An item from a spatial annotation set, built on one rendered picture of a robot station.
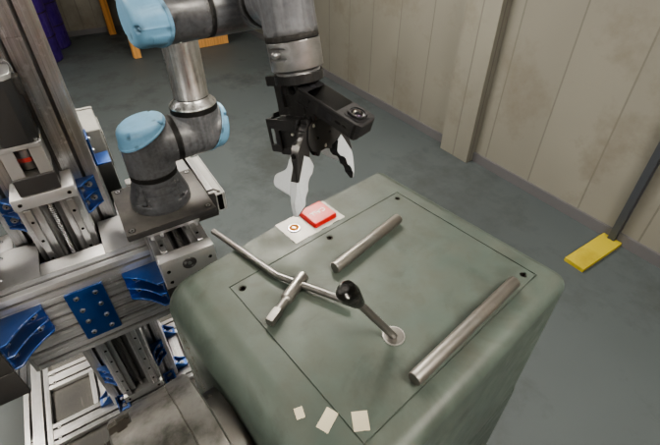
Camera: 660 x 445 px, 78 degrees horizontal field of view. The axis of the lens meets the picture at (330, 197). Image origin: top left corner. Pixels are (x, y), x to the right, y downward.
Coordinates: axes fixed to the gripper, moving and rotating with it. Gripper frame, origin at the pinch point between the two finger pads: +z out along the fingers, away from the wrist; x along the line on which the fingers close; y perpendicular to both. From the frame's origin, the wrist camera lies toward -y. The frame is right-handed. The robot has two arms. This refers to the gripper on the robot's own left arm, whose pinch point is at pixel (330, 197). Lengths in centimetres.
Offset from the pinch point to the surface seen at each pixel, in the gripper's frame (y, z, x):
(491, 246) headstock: -17.8, 20.5, -25.9
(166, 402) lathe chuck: 10.7, 20.6, 31.4
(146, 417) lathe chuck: 10.9, 20.5, 34.5
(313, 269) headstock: 6.7, 16.5, 0.3
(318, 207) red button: 15.9, 12.3, -14.0
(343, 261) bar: 1.9, 15.3, -3.0
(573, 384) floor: -31, 147, -113
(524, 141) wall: 31, 88, -261
